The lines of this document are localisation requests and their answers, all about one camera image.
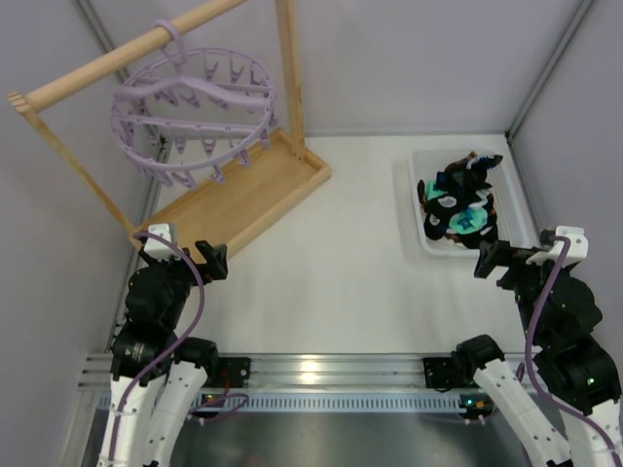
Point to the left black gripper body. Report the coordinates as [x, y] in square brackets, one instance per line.
[203, 265]

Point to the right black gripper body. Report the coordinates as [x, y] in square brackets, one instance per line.
[502, 263]

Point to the mint green sock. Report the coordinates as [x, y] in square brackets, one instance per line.
[471, 219]

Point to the black sport sock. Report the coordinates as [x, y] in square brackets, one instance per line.
[438, 215]
[468, 175]

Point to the purple round clip hanger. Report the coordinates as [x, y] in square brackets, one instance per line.
[192, 110]

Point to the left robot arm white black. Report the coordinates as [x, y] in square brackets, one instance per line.
[156, 374]

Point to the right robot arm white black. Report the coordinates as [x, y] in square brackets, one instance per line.
[566, 366]

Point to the black white striped sock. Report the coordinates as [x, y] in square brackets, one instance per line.
[488, 234]

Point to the wooden hanging rack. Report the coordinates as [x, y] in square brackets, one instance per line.
[283, 172]

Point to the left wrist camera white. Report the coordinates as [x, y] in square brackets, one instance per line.
[159, 244]

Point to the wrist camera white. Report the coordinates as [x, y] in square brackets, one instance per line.
[563, 238]
[159, 244]

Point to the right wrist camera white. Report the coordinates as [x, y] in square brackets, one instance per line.
[563, 238]

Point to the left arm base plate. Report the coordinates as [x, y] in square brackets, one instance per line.
[232, 373]

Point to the aluminium mounting rail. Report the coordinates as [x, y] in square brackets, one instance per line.
[333, 372]

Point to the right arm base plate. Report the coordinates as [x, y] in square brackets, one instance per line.
[444, 374]

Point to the white slotted cable duct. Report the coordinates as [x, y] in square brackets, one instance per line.
[346, 403]

